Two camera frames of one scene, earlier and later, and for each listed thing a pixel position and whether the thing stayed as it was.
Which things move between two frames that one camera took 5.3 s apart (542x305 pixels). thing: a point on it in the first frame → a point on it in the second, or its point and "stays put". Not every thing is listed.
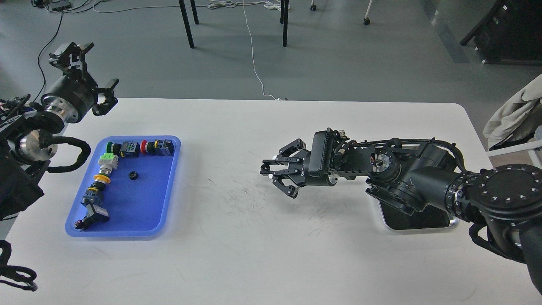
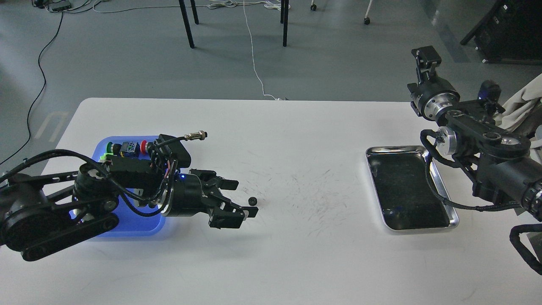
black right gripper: (318, 178) → (433, 98)
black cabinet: (510, 31) stays put
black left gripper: (71, 96) → (188, 198)
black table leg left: (186, 20) stays put
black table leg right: (284, 18) stays put
